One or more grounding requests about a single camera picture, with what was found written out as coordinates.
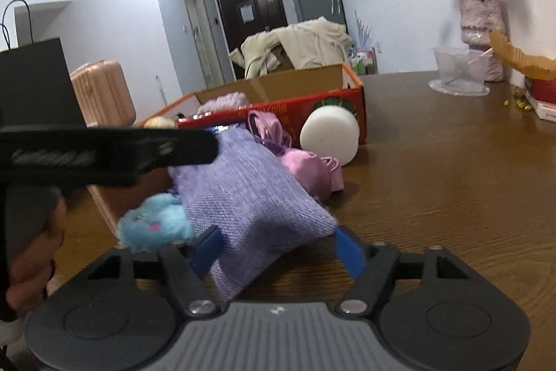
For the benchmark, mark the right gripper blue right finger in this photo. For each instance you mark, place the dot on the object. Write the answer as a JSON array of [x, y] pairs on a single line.
[[375, 269]]

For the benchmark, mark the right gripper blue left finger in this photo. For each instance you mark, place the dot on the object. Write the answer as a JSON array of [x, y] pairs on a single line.
[[179, 272]]

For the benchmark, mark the blue plush toy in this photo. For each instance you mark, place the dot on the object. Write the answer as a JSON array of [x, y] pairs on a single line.
[[160, 220]]

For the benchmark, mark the purple fabric pouch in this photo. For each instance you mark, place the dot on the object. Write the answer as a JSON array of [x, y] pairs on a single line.
[[261, 209]]

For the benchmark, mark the lilac fluffy slipper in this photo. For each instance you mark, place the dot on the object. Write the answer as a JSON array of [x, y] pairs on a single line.
[[229, 101]]

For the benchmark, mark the person's left hand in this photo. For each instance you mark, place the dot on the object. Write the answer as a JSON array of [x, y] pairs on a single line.
[[31, 271]]

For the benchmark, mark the black paper bag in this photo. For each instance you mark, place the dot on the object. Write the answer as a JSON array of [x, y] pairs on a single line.
[[36, 88]]

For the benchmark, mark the pink suitcase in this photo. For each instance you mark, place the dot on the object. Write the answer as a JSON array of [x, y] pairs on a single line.
[[102, 94]]

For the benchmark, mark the pink satin bag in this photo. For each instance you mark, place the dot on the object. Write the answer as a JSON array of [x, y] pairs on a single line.
[[319, 176]]

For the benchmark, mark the red orange cardboard box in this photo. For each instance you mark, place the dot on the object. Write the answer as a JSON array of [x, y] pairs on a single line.
[[291, 95]]

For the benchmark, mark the clear plastic bowl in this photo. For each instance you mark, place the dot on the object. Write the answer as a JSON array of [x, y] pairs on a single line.
[[461, 72]]

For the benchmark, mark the beige coat on chair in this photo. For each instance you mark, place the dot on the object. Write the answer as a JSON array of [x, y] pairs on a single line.
[[309, 45]]

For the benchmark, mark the red snack box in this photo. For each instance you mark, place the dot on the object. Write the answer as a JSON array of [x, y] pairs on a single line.
[[542, 97]]

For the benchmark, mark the dark entrance door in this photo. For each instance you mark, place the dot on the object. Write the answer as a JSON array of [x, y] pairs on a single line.
[[242, 18]]

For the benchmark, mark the orange paper tray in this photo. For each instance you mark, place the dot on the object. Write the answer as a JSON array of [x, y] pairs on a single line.
[[534, 67]]

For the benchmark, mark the pink wrapped vase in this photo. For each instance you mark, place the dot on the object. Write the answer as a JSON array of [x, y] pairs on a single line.
[[478, 18]]

